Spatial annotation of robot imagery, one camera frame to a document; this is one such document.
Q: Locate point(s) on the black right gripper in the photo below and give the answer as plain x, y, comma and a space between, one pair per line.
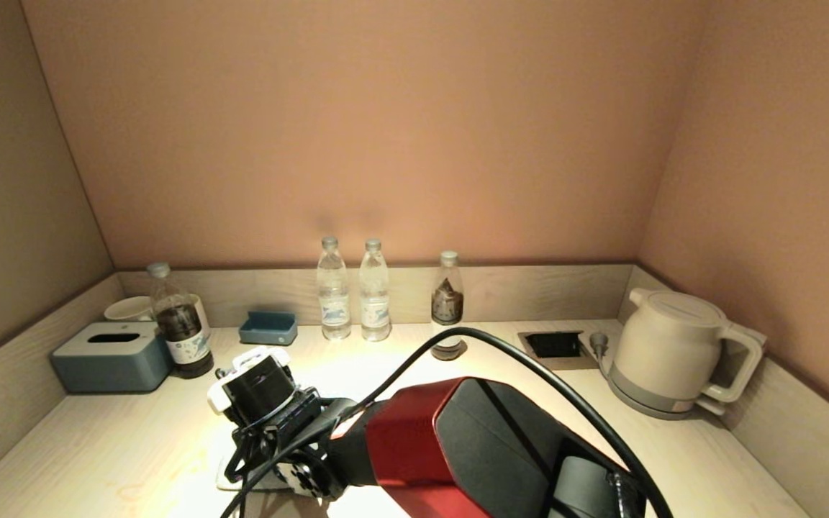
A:
292, 421

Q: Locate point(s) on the light grey-white cleaning cloth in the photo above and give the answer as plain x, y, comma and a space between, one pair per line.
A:
231, 480

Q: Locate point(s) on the small blue plastic tray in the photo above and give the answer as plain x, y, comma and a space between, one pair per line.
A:
268, 332

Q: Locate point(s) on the dark drink bottle blue-print label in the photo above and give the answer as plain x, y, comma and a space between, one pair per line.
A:
184, 338

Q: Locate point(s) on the blue-grey tissue box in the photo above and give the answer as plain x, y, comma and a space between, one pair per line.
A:
109, 363

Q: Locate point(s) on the clear water bottle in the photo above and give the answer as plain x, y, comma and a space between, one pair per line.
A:
333, 302
374, 302

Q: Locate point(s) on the dark drink bottle barcode label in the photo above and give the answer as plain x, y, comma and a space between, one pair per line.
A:
447, 302

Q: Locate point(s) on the recessed black power socket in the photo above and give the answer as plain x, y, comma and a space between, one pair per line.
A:
555, 347

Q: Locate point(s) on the grey kettle power plug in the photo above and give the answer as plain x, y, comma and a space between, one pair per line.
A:
598, 342

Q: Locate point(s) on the grey kettle base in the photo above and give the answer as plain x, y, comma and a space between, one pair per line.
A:
637, 397

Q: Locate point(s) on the white electric kettle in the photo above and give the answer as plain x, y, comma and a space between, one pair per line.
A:
666, 345

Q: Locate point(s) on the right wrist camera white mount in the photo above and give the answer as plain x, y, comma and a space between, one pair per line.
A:
256, 385

